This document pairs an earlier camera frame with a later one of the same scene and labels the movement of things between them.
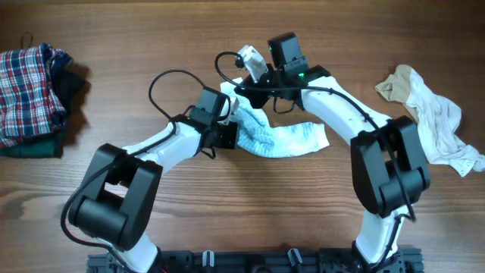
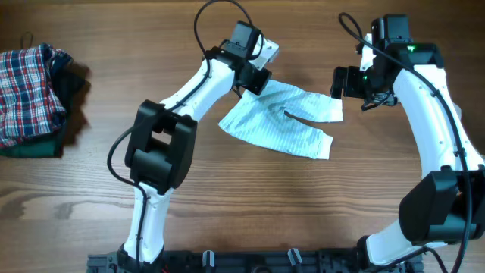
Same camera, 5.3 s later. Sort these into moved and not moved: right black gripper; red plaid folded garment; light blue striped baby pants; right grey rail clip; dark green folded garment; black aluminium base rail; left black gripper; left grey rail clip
Moved: left black gripper; light blue striped baby pants; right black gripper
Not moved: right grey rail clip; dark green folded garment; black aluminium base rail; red plaid folded garment; left grey rail clip
